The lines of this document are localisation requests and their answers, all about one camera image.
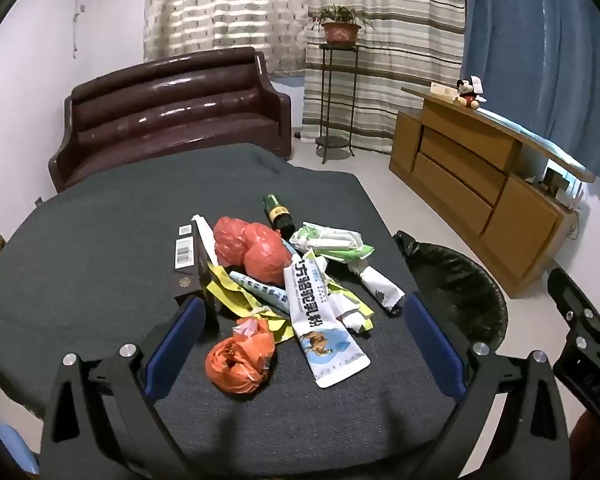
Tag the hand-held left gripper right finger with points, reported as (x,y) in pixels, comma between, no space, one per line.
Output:
(435,345)

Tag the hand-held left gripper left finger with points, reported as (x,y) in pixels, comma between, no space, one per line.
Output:
(175,345)

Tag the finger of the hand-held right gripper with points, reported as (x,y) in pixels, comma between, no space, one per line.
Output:
(565,290)

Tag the orange plastic bag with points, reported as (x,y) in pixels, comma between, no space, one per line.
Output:
(237,360)

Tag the round bin with black liner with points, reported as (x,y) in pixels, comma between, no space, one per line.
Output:
(460,285)

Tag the black box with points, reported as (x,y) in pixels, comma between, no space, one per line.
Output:
(192,280)

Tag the white and blue tube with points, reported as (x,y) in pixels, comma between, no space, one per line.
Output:
(260,292)

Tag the white milk powder pouch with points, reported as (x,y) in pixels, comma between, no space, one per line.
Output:
(320,330)

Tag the red plastic bag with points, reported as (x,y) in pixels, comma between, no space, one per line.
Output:
(250,255)

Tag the white paper wrapper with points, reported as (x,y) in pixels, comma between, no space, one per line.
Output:
(380,285)

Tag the wooden cabinet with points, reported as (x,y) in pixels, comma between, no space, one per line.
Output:
(520,220)

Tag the white and yellow wrapper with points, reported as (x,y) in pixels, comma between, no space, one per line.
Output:
(352,315)

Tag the white router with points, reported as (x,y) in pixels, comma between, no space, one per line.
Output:
(575,197)

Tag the small dark box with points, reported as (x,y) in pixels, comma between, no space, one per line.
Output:
(555,177)

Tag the dark grey tablecloth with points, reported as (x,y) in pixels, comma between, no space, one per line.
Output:
(105,240)

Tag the white and green plastic bag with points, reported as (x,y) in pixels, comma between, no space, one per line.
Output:
(330,240)

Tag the dark green bottle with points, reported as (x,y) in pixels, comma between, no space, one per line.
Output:
(279,215)

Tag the mouse plush toy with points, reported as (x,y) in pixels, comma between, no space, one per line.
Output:
(466,95)

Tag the dark brown leather sofa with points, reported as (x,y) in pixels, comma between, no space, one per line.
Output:
(170,120)

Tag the black metal plant stand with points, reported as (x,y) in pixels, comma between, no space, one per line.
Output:
(332,142)

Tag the blue curtain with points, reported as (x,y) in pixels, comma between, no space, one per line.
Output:
(540,60)

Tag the white flat box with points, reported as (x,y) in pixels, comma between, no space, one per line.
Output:
(442,89)

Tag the striped curtain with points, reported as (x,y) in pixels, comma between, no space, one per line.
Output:
(405,35)

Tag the potted plant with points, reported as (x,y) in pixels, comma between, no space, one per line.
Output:
(341,32)

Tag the beige patterned curtain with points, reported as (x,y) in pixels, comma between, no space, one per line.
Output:
(220,10)

